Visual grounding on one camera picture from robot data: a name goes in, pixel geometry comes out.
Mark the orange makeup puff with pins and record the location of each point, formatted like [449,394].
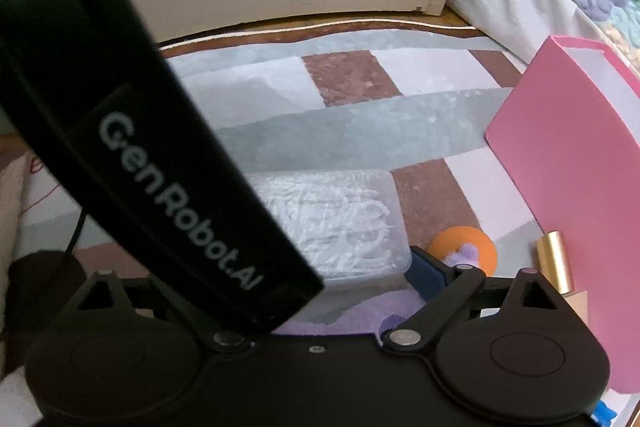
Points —
[450,244]

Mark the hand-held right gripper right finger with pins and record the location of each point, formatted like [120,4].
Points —
[425,274]

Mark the white cloth red stitching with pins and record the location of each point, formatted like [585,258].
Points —
[45,202]

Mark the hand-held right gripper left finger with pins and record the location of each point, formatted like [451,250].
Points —
[192,319]

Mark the dark round object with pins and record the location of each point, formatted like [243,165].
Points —
[40,287]

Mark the checked grey brown mat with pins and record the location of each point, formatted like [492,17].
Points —
[350,127]

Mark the purple fuzzy cloth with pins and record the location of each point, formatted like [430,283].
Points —
[345,317]

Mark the gold-capped beige foundation bottle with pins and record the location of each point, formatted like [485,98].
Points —
[552,257]

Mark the pink storage box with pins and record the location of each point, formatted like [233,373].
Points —
[565,147]

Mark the translucent plastic box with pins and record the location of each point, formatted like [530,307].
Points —
[330,217]

